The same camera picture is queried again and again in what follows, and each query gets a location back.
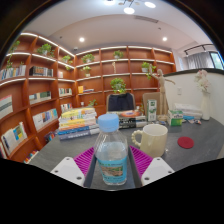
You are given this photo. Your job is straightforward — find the white vase with flowers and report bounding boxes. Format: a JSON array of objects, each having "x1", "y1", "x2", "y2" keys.
[{"x1": 194, "y1": 69, "x2": 212, "y2": 121}]

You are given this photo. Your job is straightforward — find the small green white carton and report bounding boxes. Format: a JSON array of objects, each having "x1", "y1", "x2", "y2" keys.
[{"x1": 146, "y1": 99, "x2": 158, "y2": 122}]

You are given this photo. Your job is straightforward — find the flat round red coaster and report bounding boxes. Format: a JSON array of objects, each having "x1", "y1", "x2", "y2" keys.
[{"x1": 177, "y1": 136, "x2": 195, "y2": 150}]

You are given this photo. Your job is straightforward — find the wooden artist mannequin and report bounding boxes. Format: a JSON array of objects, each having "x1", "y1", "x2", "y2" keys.
[{"x1": 148, "y1": 68, "x2": 176, "y2": 122}]

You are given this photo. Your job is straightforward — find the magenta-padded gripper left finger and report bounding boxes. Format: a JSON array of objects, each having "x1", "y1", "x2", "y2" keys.
[{"x1": 50, "y1": 146, "x2": 98, "y2": 190}]

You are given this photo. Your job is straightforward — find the clear blue-capped water bottle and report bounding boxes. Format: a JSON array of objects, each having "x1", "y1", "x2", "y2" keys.
[{"x1": 93, "y1": 113, "x2": 130, "y2": 187}]

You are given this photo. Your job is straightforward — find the cream ceramic mug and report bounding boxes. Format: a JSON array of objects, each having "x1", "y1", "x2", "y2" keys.
[{"x1": 130, "y1": 123, "x2": 169, "y2": 159}]

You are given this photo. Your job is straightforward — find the ceiling lights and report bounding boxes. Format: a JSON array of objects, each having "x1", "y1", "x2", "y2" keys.
[{"x1": 77, "y1": 0, "x2": 169, "y2": 43}]

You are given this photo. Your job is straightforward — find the stack of dark books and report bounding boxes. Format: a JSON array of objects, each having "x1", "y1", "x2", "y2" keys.
[{"x1": 117, "y1": 109, "x2": 148, "y2": 130}]

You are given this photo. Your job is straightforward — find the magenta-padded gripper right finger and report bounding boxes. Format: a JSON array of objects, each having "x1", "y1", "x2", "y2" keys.
[{"x1": 128, "y1": 145, "x2": 175, "y2": 190}]

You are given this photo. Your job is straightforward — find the green tissue box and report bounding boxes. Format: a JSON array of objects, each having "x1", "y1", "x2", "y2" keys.
[{"x1": 167, "y1": 109, "x2": 184, "y2": 127}]

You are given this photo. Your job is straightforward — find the tan chair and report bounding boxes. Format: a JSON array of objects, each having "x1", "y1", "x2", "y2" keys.
[{"x1": 142, "y1": 91, "x2": 162, "y2": 114}]

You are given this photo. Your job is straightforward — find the stack of colourful books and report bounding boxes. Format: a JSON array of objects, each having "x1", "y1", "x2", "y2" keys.
[{"x1": 57, "y1": 107, "x2": 100, "y2": 141}]

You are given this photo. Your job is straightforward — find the grey curtain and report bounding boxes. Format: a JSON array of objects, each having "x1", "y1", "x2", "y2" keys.
[{"x1": 185, "y1": 51, "x2": 214, "y2": 70}]

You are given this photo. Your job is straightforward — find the wooden shelf unit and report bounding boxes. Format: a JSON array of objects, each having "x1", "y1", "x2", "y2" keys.
[{"x1": 0, "y1": 32, "x2": 177, "y2": 164}]

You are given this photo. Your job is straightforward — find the window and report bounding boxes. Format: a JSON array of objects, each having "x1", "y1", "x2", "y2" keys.
[{"x1": 209, "y1": 51, "x2": 224, "y2": 70}]

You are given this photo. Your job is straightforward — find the chair with dark jacket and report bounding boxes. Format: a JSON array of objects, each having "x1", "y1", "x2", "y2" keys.
[{"x1": 105, "y1": 92, "x2": 137, "y2": 113}]

